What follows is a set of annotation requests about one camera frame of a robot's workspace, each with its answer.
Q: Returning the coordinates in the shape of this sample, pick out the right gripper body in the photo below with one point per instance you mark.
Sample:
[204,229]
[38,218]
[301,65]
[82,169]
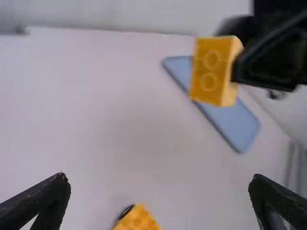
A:
[280,14]

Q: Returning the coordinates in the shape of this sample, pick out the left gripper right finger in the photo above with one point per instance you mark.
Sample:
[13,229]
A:
[280,208]

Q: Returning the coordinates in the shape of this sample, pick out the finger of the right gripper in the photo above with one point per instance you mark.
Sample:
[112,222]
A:
[273,64]
[239,27]

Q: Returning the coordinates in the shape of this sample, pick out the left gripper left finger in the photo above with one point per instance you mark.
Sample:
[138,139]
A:
[31,208]

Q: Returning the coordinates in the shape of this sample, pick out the yellow toy brick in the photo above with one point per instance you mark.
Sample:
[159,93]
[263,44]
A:
[211,72]

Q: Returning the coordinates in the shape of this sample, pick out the yellow toy car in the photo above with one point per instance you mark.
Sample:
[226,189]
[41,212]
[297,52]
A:
[139,219]

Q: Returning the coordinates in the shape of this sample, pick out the blue mat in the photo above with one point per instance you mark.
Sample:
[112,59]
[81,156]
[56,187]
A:
[230,124]

